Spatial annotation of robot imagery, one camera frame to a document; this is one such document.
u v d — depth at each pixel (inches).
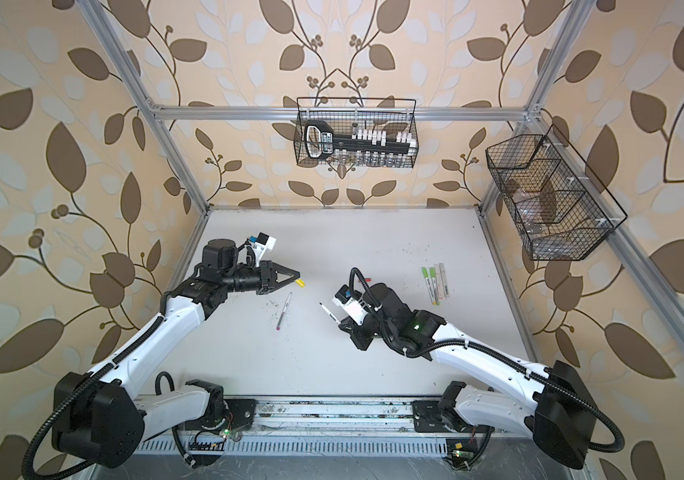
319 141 33.2
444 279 39.1
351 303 25.7
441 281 39.1
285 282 28.6
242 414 29.2
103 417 15.8
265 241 28.8
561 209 28.7
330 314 29.1
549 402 15.6
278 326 35.4
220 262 24.4
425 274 40.1
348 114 35.8
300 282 29.0
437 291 37.9
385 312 22.6
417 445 27.8
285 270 28.6
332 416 29.7
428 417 28.5
